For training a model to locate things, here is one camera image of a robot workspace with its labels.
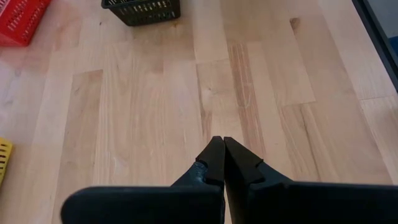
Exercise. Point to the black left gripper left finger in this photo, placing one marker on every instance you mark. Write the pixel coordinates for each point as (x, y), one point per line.
(140, 205)

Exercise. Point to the black aluminium table frame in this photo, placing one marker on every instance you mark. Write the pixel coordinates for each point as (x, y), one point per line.
(377, 37)

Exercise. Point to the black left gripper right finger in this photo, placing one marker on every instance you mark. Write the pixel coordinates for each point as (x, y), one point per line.
(311, 205)

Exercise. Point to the black plastic basket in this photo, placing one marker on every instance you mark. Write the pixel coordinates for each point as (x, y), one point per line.
(146, 14)

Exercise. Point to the red plastic basket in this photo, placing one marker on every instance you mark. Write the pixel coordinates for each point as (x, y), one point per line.
(18, 21)

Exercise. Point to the yellow plastic basket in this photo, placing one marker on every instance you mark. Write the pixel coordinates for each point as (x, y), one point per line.
(4, 155)

